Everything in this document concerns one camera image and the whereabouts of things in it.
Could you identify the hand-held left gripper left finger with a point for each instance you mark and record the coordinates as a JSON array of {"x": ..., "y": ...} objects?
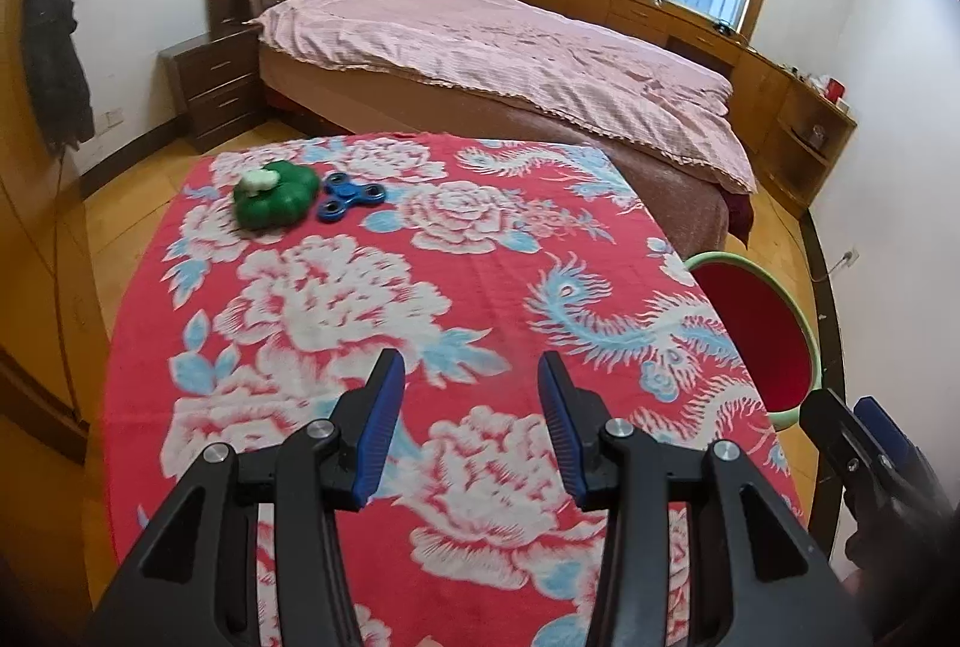
[{"x": 379, "y": 429}]

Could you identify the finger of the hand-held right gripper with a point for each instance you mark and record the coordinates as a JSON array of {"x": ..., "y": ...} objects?
[
  {"x": 896, "y": 444},
  {"x": 844, "y": 444}
]

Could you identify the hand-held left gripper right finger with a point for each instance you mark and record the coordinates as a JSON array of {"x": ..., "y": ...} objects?
[{"x": 562, "y": 437}]

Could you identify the red bin with green rim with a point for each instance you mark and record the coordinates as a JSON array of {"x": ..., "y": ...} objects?
[{"x": 757, "y": 332}]

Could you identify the red floral tablecloth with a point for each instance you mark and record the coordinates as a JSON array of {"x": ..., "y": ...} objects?
[{"x": 450, "y": 302}]

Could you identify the blue fidget spinner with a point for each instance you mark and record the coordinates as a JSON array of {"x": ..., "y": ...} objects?
[{"x": 351, "y": 196}]

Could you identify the green toy with white top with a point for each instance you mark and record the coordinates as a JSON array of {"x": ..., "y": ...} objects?
[{"x": 274, "y": 205}]

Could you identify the purple blanket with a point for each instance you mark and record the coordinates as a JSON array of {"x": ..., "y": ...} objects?
[{"x": 741, "y": 218}]

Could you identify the wooden corner shelf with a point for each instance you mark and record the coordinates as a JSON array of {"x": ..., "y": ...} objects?
[{"x": 795, "y": 167}]

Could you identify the small glass ornament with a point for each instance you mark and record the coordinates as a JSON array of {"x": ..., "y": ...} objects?
[{"x": 815, "y": 137}]

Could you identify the bed with pink cover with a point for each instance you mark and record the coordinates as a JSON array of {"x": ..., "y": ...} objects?
[
  {"x": 510, "y": 55},
  {"x": 450, "y": 107}
]

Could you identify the small red box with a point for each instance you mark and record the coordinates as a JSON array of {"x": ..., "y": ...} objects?
[{"x": 832, "y": 91}]

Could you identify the dark wooden nightstand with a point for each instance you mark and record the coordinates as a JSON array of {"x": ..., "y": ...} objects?
[{"x": 214, "y": 88}]

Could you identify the wooden wardrobe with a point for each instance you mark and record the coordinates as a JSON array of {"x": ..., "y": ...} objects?
[{"x": 30, "y": 280}]

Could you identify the long wooden cabinet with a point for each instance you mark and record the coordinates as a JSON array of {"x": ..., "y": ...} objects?
[{"x": 675, "y": 25}]

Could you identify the black jacket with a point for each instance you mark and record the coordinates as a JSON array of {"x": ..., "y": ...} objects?
[{"x": 56, "y": 62}]

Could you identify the wall socket with plug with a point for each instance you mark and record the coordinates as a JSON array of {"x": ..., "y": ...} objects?
[{"x": 849, "y": 258}]

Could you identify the low white wall socket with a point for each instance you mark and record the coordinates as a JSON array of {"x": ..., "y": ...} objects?
[{"x": 112, "y": 118}]

